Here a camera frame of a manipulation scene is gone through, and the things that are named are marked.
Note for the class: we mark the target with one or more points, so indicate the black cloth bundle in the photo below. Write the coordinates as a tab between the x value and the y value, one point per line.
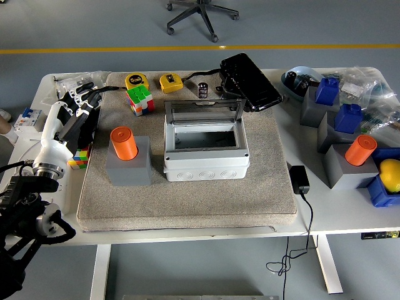
86	131

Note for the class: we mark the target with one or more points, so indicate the black cylindrical capacitor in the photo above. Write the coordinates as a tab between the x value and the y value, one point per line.
203	89

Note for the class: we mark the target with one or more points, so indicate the light blue bowl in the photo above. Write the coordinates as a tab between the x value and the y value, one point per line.
290	91

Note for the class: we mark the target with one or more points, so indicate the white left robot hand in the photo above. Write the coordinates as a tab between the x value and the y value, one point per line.
51	147

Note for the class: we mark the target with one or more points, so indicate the black office chair base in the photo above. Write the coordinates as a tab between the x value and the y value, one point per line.
204	15

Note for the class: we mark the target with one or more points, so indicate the yellow tape measure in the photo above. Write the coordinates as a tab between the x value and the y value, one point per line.
170	82

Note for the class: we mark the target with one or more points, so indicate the yellow lemon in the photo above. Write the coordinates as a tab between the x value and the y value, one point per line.
390	175

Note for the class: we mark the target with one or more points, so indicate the small colourful puzzle cube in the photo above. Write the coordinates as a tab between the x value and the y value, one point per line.
80	160

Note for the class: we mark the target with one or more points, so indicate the large colourful puzzle cube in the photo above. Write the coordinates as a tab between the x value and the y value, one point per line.
139	100

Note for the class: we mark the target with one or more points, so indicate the glossy black case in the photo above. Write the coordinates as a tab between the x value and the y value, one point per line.
250	81

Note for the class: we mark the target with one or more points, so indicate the yellow tape measure 5m label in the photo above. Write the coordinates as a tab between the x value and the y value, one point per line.
136	80

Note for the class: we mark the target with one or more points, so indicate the blue plastic bin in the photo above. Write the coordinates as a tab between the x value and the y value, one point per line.
381	195

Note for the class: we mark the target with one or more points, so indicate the black power adapter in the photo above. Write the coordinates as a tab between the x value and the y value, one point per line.
299	178

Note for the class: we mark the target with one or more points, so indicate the blue bottle-shaped block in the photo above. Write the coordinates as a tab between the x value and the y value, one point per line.
326	92
347	120

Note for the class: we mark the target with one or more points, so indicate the clear bags of small parts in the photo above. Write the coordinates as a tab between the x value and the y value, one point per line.
67	82

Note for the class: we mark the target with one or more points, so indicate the grey-brown mat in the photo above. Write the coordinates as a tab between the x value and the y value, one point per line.
187	203

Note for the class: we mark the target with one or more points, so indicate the white circuit breaker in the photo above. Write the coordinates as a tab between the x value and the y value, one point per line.
28	120

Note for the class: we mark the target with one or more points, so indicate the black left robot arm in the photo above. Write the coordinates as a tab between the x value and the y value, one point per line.
18	215

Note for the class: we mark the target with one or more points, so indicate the grey holder block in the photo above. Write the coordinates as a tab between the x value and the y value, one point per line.
312	112
326	137
350	178

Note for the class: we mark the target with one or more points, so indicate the white junction box with lid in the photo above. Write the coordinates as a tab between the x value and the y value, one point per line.
206	170

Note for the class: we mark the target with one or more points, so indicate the grey block with round hole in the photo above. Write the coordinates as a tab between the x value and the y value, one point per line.
131	173

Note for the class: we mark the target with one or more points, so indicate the orange cylinder battery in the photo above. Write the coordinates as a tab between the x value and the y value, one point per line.
359	151
123	143

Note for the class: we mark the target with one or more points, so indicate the black table control panel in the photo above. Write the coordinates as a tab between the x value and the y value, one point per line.
379	235

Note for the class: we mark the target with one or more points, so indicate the white table leg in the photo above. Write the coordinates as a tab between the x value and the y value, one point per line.
328	262
100	272

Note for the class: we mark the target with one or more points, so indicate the clear bags of components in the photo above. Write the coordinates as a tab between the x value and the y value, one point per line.
368	90

